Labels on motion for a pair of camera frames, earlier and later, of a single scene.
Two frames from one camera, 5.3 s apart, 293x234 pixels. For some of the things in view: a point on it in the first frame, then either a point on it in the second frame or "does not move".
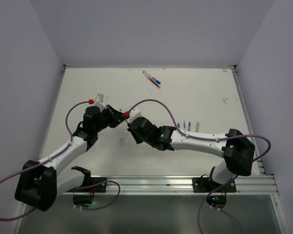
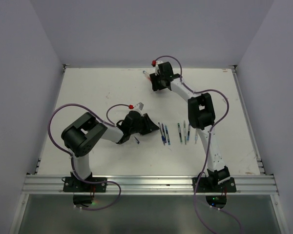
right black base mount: x=205 y=184 does not move
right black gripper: x=137 y=139 to x=155 y=85
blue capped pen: x=149 y=75 does not move
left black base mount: x=86 y=199 does not move
